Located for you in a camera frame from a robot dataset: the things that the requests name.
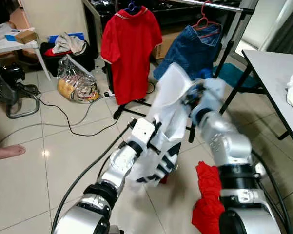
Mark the grey beige crumpled cloth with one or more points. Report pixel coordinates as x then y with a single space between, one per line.
70 44

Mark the white table black legs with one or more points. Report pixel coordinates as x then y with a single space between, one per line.
278 68

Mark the blue flat box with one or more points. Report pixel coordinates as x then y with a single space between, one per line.
51 38

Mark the white T-shirt red black print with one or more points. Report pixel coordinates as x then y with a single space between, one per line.
168 102

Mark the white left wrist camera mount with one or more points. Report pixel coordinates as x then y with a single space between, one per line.
142 130

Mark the dark left robot foot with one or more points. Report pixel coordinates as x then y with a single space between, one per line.
114 230

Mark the crumpled red shirt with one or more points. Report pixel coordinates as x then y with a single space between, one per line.
208 200

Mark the teal floor mat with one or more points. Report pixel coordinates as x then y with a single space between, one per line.
231 75

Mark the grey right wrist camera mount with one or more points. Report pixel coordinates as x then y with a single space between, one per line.
213 95

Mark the red T-shirt white trim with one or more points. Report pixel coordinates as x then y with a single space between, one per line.
131 48

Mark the pink hanger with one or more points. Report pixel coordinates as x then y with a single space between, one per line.
203 14

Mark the person's bare foot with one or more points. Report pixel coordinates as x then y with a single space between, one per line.
5 152

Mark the blue denim jeans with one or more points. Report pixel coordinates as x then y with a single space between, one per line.
192 48

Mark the chrome and black clothes rack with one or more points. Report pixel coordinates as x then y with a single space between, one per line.
219 6

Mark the small white side table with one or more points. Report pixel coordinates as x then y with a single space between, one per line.
5 45

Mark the purple hanger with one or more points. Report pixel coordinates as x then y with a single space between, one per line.
133 8

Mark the small brown cardboard box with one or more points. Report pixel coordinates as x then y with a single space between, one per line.
25 36

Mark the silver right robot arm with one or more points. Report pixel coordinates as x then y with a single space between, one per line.
229 144

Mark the black storage bin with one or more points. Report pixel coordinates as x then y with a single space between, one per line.
85 61

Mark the white power strip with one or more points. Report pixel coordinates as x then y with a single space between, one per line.
109 92

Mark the black desk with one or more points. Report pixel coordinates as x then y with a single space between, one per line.
175 17

